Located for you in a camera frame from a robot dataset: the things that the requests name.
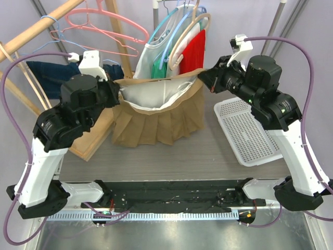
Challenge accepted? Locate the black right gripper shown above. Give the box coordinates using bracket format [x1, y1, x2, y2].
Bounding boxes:
[199, 55, 260, 106]

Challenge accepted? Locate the blue denim skirt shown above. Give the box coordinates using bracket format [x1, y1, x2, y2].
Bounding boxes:
[25, 60, 125, 100]

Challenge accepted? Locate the tan cloth garment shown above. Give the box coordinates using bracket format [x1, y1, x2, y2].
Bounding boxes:
[112, 69, 204, 147]

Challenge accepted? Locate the light blue wire hanger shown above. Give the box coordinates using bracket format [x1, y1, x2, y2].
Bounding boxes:
[21, 15, 88, 56]

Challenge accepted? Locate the pink wire hanger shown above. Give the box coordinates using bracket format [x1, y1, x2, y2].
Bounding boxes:
[63, 13, 139, 57]

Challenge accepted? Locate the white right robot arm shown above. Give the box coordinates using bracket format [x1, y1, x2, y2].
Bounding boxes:
[198, 55, 332, 211]

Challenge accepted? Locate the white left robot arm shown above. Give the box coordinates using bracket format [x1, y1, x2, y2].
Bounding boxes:
[6, 74, 120, 219]

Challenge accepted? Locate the beige plastic hanger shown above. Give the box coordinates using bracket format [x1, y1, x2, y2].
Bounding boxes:
[168, 1, 211, 71]

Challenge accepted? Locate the blue plastic hanger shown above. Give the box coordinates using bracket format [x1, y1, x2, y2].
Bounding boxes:
[150, 4, 194, 60]

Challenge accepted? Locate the wooden hanger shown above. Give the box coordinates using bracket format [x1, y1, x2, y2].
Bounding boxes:
[0, 41, 53, 111]

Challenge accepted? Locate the pink plastic hanger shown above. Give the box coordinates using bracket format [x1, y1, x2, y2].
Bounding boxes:
[64, 0, 150, 44]

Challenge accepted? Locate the teal plastic hanger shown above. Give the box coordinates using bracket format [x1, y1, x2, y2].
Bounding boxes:
[147, 0, 184, 44]

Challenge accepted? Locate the red hanging shirt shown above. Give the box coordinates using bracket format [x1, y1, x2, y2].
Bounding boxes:
[180, 30, 206, 74]

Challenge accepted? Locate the white hanging shirt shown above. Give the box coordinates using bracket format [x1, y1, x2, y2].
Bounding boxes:
[166, 23, 201, 78]

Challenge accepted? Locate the green hanging shirt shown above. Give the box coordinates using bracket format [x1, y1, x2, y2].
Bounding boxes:
[151, 51, 171, 79]

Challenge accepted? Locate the white long sleeve shirt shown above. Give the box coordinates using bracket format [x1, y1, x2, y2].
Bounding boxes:
[132, 4, 196, 79]

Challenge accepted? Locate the white plastic laundry basket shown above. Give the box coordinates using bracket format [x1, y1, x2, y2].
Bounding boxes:
[213, 97, 283, 167]

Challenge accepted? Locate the metal garment rack pole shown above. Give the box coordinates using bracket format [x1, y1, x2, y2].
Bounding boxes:
[261, 0, 287, 55]

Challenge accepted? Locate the wooden rack rail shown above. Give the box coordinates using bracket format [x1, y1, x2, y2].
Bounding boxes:
[0, 0, 85, 63]

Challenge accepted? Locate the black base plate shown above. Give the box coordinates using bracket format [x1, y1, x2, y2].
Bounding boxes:
[90, 180, 266, 214]

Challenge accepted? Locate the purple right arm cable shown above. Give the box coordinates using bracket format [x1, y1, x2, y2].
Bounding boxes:
[244, 36, 333, 196]

